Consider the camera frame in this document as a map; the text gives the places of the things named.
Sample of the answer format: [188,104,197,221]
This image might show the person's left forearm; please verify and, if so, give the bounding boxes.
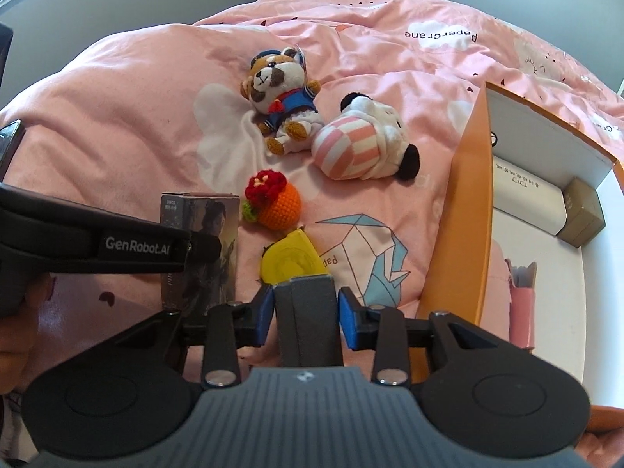
[0,273,54,401]

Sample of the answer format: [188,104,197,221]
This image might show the white long box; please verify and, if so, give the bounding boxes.
[492,153,569,237]

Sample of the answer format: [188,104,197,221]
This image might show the pink small box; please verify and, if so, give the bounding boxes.
[504,259,538,349]

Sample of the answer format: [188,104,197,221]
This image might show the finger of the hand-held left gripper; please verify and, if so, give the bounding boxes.
[0,119,26,181]
[188,233,222,266]

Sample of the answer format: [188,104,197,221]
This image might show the grey box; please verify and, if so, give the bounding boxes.
[275,275,344,369]

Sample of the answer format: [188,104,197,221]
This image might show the dark printed figure box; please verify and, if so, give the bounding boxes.
[160,193,241,315]

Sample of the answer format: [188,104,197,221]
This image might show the brown sailor dog plush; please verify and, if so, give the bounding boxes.
[240,46,325,155]

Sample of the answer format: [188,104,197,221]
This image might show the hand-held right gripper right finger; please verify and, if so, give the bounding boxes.
[338,287,503,387]

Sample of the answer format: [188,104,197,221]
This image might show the orange cardboard box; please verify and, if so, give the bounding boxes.
[417,82,624,468]

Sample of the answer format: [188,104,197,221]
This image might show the khaki small box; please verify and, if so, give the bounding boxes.
[557,177,606,248]

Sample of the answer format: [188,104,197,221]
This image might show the white dog plush striped hat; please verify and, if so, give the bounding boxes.
[311,92,421,182]

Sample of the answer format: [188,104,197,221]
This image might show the pink printed duvet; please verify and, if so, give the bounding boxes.
[0,0,624,468]

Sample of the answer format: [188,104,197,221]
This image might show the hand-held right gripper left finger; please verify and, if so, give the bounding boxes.
[105,285,277,390]

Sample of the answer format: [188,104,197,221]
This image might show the crochet orange with red flower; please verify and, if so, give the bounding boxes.
[240,170,301,230]

